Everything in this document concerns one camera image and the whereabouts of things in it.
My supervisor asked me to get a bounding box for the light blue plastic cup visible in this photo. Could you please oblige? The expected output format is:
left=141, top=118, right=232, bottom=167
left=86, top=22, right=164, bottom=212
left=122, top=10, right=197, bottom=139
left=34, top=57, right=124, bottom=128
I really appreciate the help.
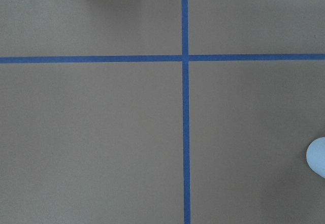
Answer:
left=306, top=137, right=325, bottom=178

